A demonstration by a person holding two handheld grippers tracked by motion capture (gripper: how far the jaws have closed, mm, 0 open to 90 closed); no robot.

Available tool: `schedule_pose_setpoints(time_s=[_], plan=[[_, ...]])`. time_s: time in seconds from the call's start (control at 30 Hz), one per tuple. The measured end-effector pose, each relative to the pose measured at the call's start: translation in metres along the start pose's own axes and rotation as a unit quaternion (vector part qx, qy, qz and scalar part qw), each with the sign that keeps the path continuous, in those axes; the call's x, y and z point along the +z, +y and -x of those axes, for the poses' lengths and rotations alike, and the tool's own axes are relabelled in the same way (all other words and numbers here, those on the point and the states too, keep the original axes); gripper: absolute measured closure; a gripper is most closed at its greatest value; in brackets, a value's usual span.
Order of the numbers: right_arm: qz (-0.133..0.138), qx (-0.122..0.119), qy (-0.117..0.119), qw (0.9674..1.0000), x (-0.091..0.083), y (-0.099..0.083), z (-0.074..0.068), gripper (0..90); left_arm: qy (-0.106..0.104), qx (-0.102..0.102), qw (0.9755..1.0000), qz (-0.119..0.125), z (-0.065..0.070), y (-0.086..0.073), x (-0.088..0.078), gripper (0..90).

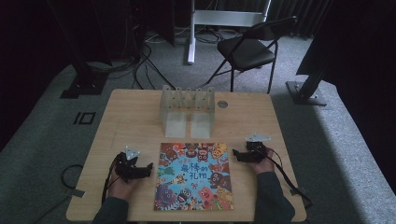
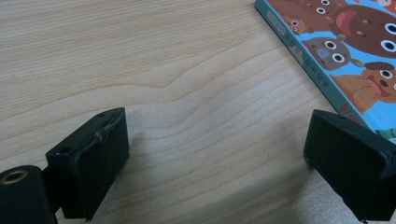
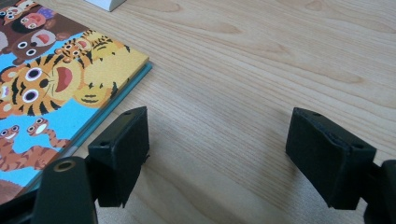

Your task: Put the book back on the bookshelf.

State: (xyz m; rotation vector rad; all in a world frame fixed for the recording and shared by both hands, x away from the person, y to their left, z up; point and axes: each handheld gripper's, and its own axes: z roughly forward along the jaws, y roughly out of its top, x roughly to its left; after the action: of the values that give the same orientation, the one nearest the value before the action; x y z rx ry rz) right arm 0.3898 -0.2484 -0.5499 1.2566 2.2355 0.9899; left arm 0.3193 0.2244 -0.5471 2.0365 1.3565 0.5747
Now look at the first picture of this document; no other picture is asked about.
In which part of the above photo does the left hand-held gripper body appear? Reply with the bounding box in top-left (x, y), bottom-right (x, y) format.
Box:
top-left (114, 145), bottom-right (141, 184)

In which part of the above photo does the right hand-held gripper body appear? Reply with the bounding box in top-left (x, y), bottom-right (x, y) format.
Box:
top-left (244, 133), bottom-right (273, 163)

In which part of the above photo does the colourful picture book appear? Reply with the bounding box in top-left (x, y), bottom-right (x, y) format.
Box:
top-left (153, 142), bottom-right (235, 212)

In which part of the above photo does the clear acrylic book rack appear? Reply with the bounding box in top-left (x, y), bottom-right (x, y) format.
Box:
top-left (159, 84), bottom-right (217, 139)

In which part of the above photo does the person's right hand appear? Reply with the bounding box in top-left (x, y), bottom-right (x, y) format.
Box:
top-left (248, 148), bottom-right (276, 175)

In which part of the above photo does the person's left hand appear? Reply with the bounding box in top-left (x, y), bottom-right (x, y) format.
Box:
top-left (106, 169), bottom-right (142, 203)

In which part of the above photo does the grey tape piece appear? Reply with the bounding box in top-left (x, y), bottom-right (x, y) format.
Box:
top-left (64, 188), bottom-right (86, 199)
top-left (289, 186), bottom-right (308, 197)

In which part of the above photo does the black metal stand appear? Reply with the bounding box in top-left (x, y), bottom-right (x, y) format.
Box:
top-left (46, 0), bottom-right (109, 100)
top-left (285, 59), bottom-right (329, 107)

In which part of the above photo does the black folding chair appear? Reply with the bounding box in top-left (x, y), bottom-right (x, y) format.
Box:
top-left (205, 16), bottom-right (299, 95)

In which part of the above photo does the white metal stand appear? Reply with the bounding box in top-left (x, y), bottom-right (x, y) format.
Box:
top-left (186, 0), bottom-right (273, 65)

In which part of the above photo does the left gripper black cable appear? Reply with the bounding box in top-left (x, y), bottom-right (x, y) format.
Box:
top-left (101, 154), bottom-right (121, 205)

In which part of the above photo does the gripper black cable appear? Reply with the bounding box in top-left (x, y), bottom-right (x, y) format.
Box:
top-left (263, 148), bottom-right (314, 209)
top-left (101, 154), bottom-right (121, 205)

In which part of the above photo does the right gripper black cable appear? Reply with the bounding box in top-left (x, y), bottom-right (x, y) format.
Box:
top-left (263, 148), bottom-right (314, 209)

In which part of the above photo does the bundle of floor cables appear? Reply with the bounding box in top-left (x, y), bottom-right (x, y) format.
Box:
top-left (87, 26), bottom-right (225, 91)

